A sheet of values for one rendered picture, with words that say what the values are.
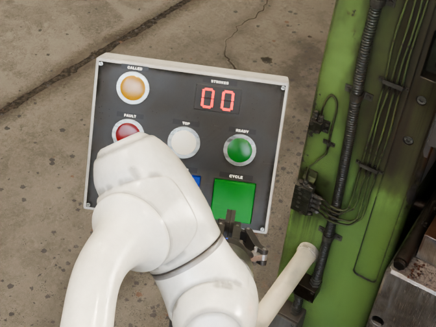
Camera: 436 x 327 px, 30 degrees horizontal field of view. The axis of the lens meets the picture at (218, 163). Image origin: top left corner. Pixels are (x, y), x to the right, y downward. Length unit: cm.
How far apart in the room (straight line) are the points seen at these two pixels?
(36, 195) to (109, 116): 143
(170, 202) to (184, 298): 12
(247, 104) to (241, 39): 215
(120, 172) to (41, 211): 187
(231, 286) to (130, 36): 265
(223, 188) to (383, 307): 40
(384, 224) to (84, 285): 101
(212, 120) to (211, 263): 50
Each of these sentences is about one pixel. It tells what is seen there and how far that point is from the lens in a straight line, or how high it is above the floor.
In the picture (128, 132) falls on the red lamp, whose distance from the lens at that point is 145.
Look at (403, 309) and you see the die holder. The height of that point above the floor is 84.
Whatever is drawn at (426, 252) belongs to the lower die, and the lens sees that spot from 156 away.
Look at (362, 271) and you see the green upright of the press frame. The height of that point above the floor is 64.
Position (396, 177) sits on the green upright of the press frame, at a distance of 167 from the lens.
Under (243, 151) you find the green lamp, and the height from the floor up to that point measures 109.
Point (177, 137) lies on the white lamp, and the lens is 144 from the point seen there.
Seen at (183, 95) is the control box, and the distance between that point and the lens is 143.
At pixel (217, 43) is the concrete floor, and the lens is 354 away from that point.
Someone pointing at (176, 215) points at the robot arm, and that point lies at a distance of 94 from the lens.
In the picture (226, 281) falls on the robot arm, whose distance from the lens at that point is 98.
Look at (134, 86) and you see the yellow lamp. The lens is 143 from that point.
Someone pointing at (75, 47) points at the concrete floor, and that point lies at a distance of 349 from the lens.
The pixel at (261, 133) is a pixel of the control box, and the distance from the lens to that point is 143.
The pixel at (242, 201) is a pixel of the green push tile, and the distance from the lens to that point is 146.
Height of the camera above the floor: 208
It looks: 44 degrees down
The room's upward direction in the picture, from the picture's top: 6 degrees clockwise
